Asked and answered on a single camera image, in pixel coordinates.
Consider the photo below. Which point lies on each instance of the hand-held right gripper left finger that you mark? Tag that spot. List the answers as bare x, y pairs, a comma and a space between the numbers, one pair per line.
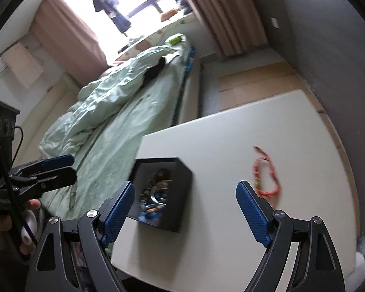
118, 216

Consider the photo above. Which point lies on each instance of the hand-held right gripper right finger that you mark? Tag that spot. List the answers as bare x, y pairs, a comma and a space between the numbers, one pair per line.
251, 214

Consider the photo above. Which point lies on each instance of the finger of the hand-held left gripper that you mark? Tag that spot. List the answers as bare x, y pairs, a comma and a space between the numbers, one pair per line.
57, 160
57, 179

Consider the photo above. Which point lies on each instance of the white jade bangle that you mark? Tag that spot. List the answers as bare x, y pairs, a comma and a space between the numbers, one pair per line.
158, 197

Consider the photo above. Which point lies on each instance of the dark blue box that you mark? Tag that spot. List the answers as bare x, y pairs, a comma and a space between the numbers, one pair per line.
161, 194

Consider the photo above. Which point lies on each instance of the person's left hand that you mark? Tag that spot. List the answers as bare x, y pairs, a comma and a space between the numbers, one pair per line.
30, 219

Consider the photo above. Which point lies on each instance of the cream headboard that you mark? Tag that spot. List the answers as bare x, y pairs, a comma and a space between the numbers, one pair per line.
51, 97

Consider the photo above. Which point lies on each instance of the bed with green sheet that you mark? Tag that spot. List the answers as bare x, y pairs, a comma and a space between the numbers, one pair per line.
115, 133

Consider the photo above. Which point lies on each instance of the cream hanging towel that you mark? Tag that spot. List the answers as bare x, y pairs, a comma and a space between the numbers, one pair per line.
24, 64

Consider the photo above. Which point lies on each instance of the light green duvet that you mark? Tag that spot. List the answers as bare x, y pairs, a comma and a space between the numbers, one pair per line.
109, 97

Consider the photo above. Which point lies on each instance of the white table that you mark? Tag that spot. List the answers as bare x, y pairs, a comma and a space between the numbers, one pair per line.
231, 133

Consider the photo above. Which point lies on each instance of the pink curtain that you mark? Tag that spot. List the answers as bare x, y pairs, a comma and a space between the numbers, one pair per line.
225, 12
70, 36

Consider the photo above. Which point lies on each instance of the white cloth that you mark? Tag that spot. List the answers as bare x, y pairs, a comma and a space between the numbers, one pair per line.
361, 251

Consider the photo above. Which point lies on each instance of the black cloth item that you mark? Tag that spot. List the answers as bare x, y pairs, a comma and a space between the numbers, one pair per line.
154, 71

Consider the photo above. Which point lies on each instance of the dark hanging garment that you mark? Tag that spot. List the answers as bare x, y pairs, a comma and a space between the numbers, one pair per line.
109, 3

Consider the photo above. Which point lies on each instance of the green box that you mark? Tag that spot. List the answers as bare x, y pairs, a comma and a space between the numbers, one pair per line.
175, 39

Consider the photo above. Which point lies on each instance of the orange plush toy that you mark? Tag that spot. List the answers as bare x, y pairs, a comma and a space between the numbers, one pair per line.
169, 14

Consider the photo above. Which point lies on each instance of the white wall socket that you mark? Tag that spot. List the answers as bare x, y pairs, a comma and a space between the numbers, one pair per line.
274, 22

